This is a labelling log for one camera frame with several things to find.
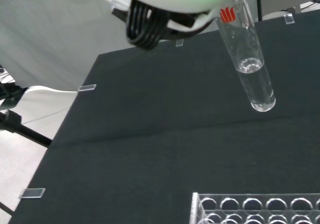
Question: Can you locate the clear plastic test tube rack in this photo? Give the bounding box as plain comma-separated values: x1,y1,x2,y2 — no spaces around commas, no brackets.
191,192,320,224

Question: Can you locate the white stand with pole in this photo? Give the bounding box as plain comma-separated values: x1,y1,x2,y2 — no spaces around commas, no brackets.
254,0,297,22

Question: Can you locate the black bench cloth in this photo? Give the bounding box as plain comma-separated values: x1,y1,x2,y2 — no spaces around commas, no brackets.
7,10,320,224

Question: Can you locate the black tripod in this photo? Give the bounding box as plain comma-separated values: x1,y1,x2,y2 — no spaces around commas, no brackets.
0,80,54,214

